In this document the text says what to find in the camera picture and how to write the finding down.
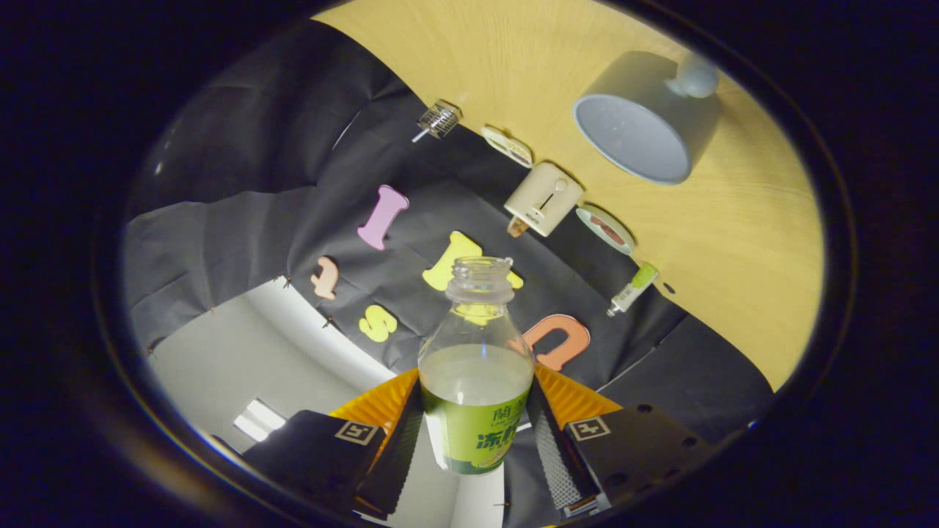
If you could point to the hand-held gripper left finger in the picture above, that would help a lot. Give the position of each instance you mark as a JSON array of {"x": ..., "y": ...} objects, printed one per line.
[{"x": 396, "y": 455}]

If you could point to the black backdrop cloth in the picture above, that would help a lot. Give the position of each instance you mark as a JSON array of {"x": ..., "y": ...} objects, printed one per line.
[{"x": 257, "y": 220}]

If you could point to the white toaster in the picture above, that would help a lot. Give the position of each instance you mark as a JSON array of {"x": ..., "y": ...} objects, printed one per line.
[{"x": 546, "y": 194}]

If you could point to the white divided snack tray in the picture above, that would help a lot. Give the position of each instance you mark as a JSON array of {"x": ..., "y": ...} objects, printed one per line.
[{"x": 506, "y": 147}]

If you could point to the juice bottle with green label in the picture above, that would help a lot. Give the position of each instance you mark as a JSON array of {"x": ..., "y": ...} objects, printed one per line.
[{"x": 477, "y": 433}]

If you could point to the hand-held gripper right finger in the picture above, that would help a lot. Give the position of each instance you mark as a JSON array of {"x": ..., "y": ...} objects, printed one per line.
[{"x": 546, "y": 433}]

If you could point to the brown food piece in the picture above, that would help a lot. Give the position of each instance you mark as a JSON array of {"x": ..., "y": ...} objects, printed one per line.
[
  {"x": 598, "y": 222},
  {"x": 616, "y": 236}
]

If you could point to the slim white and green bottle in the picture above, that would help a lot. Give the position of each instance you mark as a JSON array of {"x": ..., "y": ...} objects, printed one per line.
[{"x": 634, "y": 290}]

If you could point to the white spoon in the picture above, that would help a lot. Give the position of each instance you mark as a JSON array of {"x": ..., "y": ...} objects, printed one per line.
[{"x": 419, "y": 136}]

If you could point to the pale green plate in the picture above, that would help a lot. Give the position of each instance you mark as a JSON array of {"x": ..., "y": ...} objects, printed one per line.
[{"x": 623, "y": 248}]

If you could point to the brown toast slice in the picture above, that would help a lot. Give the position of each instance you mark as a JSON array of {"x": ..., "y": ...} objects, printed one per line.
[{"x": 517, "y": 227}]

